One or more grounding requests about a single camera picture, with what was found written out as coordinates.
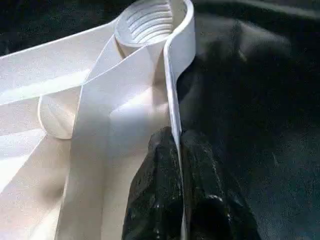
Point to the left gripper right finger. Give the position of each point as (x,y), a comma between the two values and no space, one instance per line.
(210,200)

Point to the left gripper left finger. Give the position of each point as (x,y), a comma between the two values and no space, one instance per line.
(157,190)

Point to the white plastic table top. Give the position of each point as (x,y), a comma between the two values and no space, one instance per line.
(87,100)

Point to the black mat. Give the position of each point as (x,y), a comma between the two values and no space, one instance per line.
(262,112)

